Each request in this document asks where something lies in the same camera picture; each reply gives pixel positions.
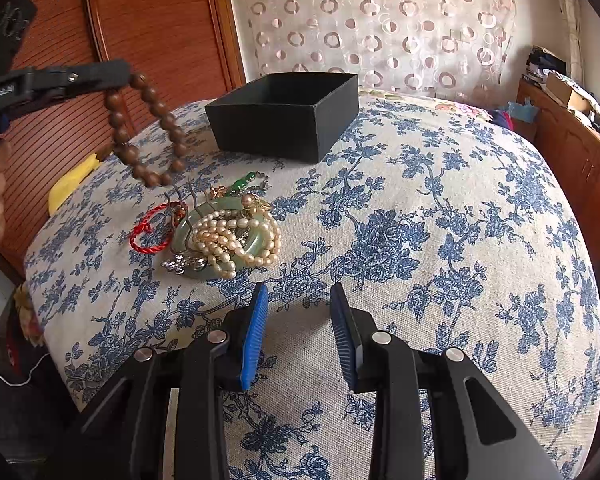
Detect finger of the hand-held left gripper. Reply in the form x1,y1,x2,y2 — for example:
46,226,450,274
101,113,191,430
7,59,133,125

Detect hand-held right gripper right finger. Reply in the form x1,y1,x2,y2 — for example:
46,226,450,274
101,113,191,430
330,282,566,480

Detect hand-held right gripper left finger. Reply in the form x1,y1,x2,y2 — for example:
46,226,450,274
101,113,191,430
77,282,271,480

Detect brown wooden bead bracelet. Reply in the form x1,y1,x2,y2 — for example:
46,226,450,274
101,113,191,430
105,72,190,190

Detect cream pearl necklace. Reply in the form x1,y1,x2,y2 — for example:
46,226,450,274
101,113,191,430
189,207,282,279

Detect silver flower brooch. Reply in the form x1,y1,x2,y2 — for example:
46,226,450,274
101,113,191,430
161,255,206,276

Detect green jade bangle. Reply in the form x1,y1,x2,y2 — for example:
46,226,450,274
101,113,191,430
169,195,281,279

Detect red cord bracelet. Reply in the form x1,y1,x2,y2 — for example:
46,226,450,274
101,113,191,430
129,200,188,261

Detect green stone chain bracelet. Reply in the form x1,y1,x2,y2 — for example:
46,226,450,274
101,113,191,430
230,171,270,196

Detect black cardboard box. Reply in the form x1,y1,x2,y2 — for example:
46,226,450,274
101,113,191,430
204,72,359,164

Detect wooden headboard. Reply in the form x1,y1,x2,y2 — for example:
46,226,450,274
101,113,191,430
0,0,247,283

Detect yellow object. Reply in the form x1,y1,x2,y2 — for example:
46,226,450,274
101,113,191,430
48,154,101,216

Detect blue floral cloth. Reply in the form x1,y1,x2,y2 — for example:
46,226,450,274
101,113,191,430
22,87,600,480

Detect pink floral quilt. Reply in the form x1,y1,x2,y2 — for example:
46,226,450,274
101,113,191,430
357,87,496,122

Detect circle patterned sheer curtain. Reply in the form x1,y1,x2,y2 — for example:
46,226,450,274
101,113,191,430
225,0,536,106

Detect wooden cabinet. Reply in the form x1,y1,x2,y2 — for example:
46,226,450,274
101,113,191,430
515,77,600,263

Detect light blue cloth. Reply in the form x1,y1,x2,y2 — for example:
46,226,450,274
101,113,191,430
507,100,538,124

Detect brown cardboard box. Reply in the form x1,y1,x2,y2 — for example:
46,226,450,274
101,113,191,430
545,71,593,112

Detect stack of folded clothes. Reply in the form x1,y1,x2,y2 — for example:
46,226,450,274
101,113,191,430
522,45,568,86

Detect white side curtain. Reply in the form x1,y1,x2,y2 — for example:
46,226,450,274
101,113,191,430
547,0,588,81

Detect white cable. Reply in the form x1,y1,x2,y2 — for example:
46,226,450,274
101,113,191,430
0,350,51,387

